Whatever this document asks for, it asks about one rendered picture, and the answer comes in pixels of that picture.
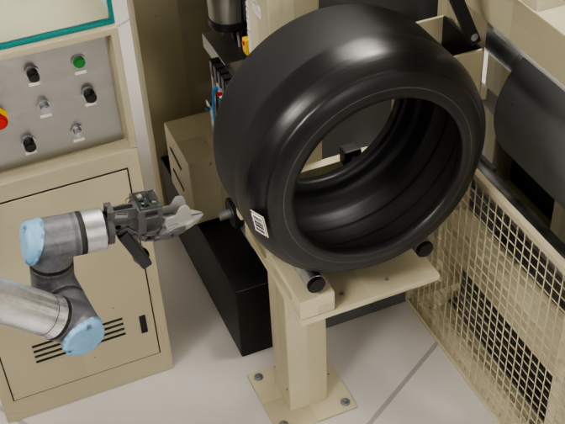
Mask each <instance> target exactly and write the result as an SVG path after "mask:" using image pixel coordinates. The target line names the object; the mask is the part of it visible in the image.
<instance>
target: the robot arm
mask: <svg viewBox="0 0 565 424"><path fill-rule="evenodd" d="M147 192H148V193H147ZM128 198H129V202H128V203H126V204H121V205H116V206H112V205H111V204H110V202H107V203H103V211H102V210H101V209H100V208H99V207H97V208H92V209H84V210H79V211H74V212H70V213H65V214H60V215H52V216H47V217H42V218H40V217H37V218H34V219H33V220H26V221H25V222H23V223H22V224H21V226H20V228H19V240H20V243H19V244H20V250H21V254H22V258H23V261H24V263H25V264H26V265H28V266H29V273H30V282H31V286H28V285H26V284H21V283H18V282H15V281H13V280H10V279H7V278H3V277H0V325H2V326H7V327H11V328H13V329H17V330H20V331H25V332H28V333H31V334H35V335H37V336H41V337H43V338H45V339H48V340H51V341H54V342H59V343H60V344H61V348H62V350H63V351H65V352H66V353H67V354H68V355H71V356H80V355H83V354H86V353H88V352H91V351H92V350H93V349H94V348H95V347H96V346H97V345H98V344H99V343H100V342H101V341H102V340H103V336H104V327H103V324H102V320H101V318H100V317H98V315H97V313H96V311H95V310H94V309H93V307H92V305H91V303H90V301H89V300H88V298H87V296H86V295H85V293H84V291H83V289H82V286H81V285H80V284H79V282H78V281H77V278H76V276H75V273H74V260H73V257H76V256H81V255H84V254H89V253H93V252H100V251H105V250H107V249H108V245H110V244H114V243H115V235H117V237H118V239H119V240H120V242H121V243H122V244H123V245H124V247H125V248H126V249H127V250H128V252H129V253H130V254H131V256H132V258H133V260H134V261H135V262H136V263H138V264H139V265H140V266H141V267H142V268H143V269H145V268H148V267H149V266H150V265H151V264H152V262H151V260H150V253H149V252H148V250H147V249H146V248H144V247H143V246H142V245H141V244H140V243H139V242H138V241H144V242H147V241H164V240H169V239H172V238H174V237H176V236H179V235H181V234H182V233H183V232H185V231H186V230H187V229H189V228H191V227H192V226H193V225H195V224H196V223H197V222H198V221H200V220H201V219H202V218H203V213H202V212H201V211H197V210H192V209H189V207H188V206H187V205H186V203H185V200H184V197H183V196H180V195H179V196H176V197H175V198H174V199H173V201H172V203H171V204H170V205H167V206H163V207H162V205H161V202H160V201H159V199H158V198H157V196H156V193H155V192H154V191H153V189H148V190H144V191H139V192H134V193H129V197H128ZM128 198H127V199H128ZM125 202H126V200H125ZM162 223H164V225H165V226H164V227H163V226H162ZM137 239H138V240H137Z"/></svg>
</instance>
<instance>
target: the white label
mask: <svg viewBox="0 0 565 424"><path fill-rule="evenodd" d="M250 211H251V217H252V220H253V224H254V226H255V230H256V231H257V232H259V233H261V234H262V235H264V236H265V237H267V238H269V237H268V233H267V227H266V223H265V220H264V217H263V216H261V215H259V214H258V213H256V212H255V211H253V210H251V209H250Z"/></svg>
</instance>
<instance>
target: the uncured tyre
mask: <svg viewBox="0 0 565 424"><path fill-rule="evenodd" d="M391 99H395V100H394V104H393V108H392V111H391V113H390V115H389V117H388V120H387V122H386V124H385V126H384V127H383V128H382V130H381V131H380V133H379V134H378V136H377V137H376V138H375V140H374V141H373V142H372V143H371V144H370V145H369V146H368V147H367V148H366V149H365V150H364V151H363V152H362V153H361V154H360V155H358V156H357V157H356V158H354V159H353V160H351V161H350V162H348V163H347V164H346V165H344V166H342V167H339V168H337V169H335V170H334V171H332V172H327V173H325V174H322V175H319V176H316V177H311V178H299V176H300V174H301V172H302V170H303V168H304V165H305V163H306V161H307V160H308V159H309V157H310V155H311V154H312V152H313V151H314V149H315V148H316V146H317V145H318V144H319V143H320V142H321V141H322V140H323V139H324V138H325V137H326V136H327V135H328V134H329V133H330V132H331V131H332V130H333V129H334V128H335V127H336V126H337V125H339V124H340V123H341V122H343V121H344V120H345V119H347V118H349V117H350V116H352V115H353V114H355V113H357V112H359V111H361V110H362V109H365V108H367V107H369V106H372V105H374V104H376V103H381V102H384V101H388V100H391ZM485 130H486V120H485V112H484V107H483V101H482V99H481V96H480V94H479V91H478V89H477V87H476V85H475V83H474V81H473V79H472V77H471V75H470V74H469V72H468V71H467V69H466V68H465V67H464V66H463V65H462V63H460V62H459V61H458V60H457V59H456V58H455V57H454V56H453V55H452V54H451V53H450V52H448V51H447V50H446V49H445V48H444V47H443V46H442V45H441V44H440V43H438V42H437V41H436V40H435V39H434V38H433V37H432V36H431V35H430V34H428V33H427V32H426V31H425V30H424V29H423V28H422V27H421V26H420V25H418V24H417V23H416V22H415V21H414V20H412V19H410V18H409V17H407V16H405V15H403V14H401V13H398V12H395V11H393V10H390V9H387V8H383V7H379V6H376V5H371V4H364V3H347V4H339V5H334V6H329V7H326V8H321V9H317V10H314V11H313V12H310V13H306V14H305V15H302V16H300V17H298V18H296V19H294V20H292V21H290V22H289V23H287V24H285V25H283V26H282V27H281V28H279V29H277V30H276V31H275V32H273V33H272V34H270V35H269V36H268V37H266V38H265V39H264V40H263V41H262V42H261V43H260V44H259V45H258V46H257V47H256V48H255V49H254V50H253V51H252V52H251V53H250V54H249V55H248V56H247V57H246V58H245V59H244V60H243V62H242V63H241V64H240V66H239V67H238V69H237V70H236V72H235V74H234V75H233V77H232V78H231V79H230V81H229V83H228V85H227V87H226V89H225V90H224V93H223V96H222V98H221V99H220V102H219V107H218V109H217V113H216V116H215V121H214V133H213V146H214V160H215V165H216V168H217V172H218V174H219V179H220V181H221V183H222V184H223V186H224V189H225V190H226V192H227V194H228V195H229V196H230V198H231V200H232V201H233V203H234V205H235V207H236V208H237V209H238V211H239V212H240V214H241V216H242V218H243V219H244V221H245V223H246V224H247V225H248V227H249V229H250V230H251V233H252V234H253V236H254V237H255V238H256V239H257V240H258V241H259V242H260V243H261V244H262V245H263V246H264V247H265V248H266V249H267V250H268V251H269V252H271V253H272V254H273V255H275V256H276V257H278V258H279V259H281V260H282V261H284V262H286V263H288V264H290V265H292V266H295V267H296V268H301V269H304V270H309V271H314V272H322V273H335V272H344V271H350V270H356V269H361V268H368V267H371V266H374V265H377V264H379V263H382V262H386V261H388V260H390V259H392V258H394V257H397V256H399V255H400V254H402V253H404V252H407V251H408V250H409V249H411V248H412V247H414V246H416V245H417V244H419V243H420V242H421V241H423V240H424V239H425V238H426V237H427V236H429V235H430V234H431V233H432V232H433V231H435V230H436V229H437V228H438V227H439V226H440V225H441V224H442V223H443V222H444V221H445V220H446V218H447V217H448V216H449V215H450V214H451V212H452V211H453V210H454V209H455V208H456V207H457V205H458V204H459V202H460V201H461V199H462V197H463V196H464V194H465V193H466V192H467V189H468V187H469V185H470V183H471V181H472V180H473V176H474V173H475V172H476V169H477V166H478V163H479V160H480V157H481V155H482V151H483V144H484V139H485ZM250 209H251V210H253V211H255V212H256V213H258V214H259V215H261V216H263V217H264V220H265V223H266V227H267V233H268V237H269V238H267V237H265V236H264V235H262V234H261V233H259V232H257V231H256V230H255V226H254V224H253V220H252V217H251V211H250Z"/></svg>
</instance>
